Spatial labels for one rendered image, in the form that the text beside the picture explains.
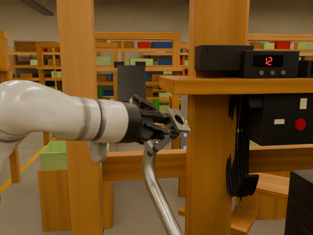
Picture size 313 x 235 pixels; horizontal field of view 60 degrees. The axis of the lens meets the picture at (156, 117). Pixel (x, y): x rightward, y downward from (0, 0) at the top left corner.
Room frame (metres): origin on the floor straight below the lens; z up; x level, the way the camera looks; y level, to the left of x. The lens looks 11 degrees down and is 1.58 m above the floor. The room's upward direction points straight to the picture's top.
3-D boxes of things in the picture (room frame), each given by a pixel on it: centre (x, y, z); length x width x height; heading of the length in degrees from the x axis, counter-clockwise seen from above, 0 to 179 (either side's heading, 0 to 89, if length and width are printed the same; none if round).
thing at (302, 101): (0.81, -0.37, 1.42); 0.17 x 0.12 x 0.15; 98
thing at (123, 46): (7.54, 0.91, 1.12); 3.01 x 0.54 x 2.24; 95
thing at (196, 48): (0.79, -0.19, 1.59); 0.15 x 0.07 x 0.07; 98
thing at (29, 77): (9.71, 3.53, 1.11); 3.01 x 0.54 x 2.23; 95
